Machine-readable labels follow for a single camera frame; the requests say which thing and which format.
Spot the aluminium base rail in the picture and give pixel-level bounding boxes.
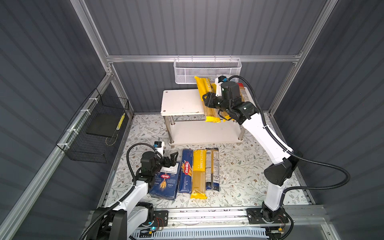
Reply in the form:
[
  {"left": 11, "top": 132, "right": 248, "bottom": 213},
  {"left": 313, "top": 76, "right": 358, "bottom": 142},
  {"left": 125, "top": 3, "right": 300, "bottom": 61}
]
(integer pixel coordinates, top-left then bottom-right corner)
[{"left": 88, "top": 203, "right": 338, "bottom": 240}]

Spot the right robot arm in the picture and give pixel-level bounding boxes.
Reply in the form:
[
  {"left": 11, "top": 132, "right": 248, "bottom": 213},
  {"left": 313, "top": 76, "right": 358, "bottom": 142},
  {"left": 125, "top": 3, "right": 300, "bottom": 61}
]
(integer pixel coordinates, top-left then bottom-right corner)
[{"left": 202, "top": 82, "right": 297, "bottom": 223}]

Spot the red spaghetti bag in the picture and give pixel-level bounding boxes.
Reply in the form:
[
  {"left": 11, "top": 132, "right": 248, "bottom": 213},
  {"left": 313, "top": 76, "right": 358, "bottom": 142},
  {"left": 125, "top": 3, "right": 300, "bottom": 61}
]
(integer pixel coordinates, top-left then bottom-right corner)
[{"left": 238, "top": 83, "right": 250, "bottom": 102}]

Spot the wide blue Barilla pasta box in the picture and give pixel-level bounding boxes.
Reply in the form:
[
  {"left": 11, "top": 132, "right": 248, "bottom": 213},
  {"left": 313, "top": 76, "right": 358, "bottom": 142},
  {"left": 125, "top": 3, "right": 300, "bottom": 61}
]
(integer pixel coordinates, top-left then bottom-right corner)
[{"left": 149, "top": 162, "right": 181, "bottom": 200}]

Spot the narrow blue Barilla spaghetti box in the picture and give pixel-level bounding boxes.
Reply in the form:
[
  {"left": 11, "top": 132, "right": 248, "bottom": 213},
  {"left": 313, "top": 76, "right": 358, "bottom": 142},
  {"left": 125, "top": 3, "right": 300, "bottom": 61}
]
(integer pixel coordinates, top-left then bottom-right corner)
[{"left": 178, "top": 149, "right": 194, "bottom": 194}]

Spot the white wire mesh basket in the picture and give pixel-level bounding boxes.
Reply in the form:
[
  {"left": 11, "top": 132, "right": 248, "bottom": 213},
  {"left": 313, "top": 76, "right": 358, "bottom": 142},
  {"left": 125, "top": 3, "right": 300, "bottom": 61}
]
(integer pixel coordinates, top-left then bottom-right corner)
[{"left": 173, "top": 59, "right": 242, "bottom": 85}]

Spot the black wire basket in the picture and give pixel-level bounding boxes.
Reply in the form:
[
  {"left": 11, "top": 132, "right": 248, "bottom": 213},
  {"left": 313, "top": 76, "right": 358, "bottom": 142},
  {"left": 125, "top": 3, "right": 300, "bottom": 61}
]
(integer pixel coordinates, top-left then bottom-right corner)
[{"left": 57, "top": 89, "right": 130, "bottom": 164}]

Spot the dark blue clear spaghetti bag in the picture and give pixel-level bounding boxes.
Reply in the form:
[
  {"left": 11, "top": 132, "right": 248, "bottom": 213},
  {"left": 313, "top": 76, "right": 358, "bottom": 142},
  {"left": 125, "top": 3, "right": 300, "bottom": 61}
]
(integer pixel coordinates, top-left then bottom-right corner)
[{"left": 206, "top": 148, "right": 220, "bottom": 192}]

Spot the yellow Pastatime bag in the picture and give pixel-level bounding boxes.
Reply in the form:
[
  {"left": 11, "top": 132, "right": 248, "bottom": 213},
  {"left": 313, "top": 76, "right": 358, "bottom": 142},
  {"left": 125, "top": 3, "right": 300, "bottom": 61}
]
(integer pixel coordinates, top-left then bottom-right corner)
[
  {"left": 211, "top": 84, "right": 233, "bottom": 122},
  {"left": 195, "top": 76, "right": 221, "bottom": 123},
  {"left": 191, "top": 150, "right": 207, "bottom": 200}
]

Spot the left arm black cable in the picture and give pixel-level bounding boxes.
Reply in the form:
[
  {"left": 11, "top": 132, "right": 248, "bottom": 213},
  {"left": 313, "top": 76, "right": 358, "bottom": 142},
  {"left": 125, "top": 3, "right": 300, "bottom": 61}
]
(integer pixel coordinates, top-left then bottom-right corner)
[{"left": 78, "top": 142, "right": 164, "bottom": 240}]

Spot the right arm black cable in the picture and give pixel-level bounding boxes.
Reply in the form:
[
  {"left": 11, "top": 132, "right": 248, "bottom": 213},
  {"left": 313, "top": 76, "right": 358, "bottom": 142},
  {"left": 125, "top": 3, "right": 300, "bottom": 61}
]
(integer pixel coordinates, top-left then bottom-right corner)
[{"left": 227, "top": 74, "right": 351, "bottom": 208}]

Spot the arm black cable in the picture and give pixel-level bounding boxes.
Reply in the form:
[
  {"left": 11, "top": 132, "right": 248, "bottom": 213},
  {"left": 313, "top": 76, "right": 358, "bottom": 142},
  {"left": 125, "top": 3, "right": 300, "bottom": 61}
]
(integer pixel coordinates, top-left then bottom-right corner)
[
  {"left": 227, "top": 74, "right": 351, "bottom": 208},
  {"left": 78, "top": 142, "right": 164, "bottom": 240}
]

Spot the yellow marker pen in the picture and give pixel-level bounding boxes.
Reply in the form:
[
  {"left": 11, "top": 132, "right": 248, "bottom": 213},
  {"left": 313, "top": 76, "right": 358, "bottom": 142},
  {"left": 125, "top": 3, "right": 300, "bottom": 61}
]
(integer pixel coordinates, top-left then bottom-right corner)
[{"left": 116, "top": 113, "right": 126, "bottom": 131}]

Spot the white two-tier shelf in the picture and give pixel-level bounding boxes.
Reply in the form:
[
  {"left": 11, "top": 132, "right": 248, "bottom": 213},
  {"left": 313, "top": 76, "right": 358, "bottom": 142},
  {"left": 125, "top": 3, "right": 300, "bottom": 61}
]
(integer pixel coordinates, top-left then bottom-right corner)
[{"left": 161, "top": 89, "right": 245, "bottom": 146}]

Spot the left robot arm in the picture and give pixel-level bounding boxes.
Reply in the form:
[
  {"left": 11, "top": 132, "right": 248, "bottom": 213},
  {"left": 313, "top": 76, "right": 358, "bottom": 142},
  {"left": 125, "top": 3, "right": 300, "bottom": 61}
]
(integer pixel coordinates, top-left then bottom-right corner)
[{"left": 80, "top": 150, "right": 179, "bottom": 240}]

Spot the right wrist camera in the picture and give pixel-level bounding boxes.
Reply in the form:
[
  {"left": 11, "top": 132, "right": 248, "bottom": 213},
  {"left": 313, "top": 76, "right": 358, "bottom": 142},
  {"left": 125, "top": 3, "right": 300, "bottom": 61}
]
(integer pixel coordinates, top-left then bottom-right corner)
[{"left": 215, "top": 75, "right": 228, "bottom": 97}]

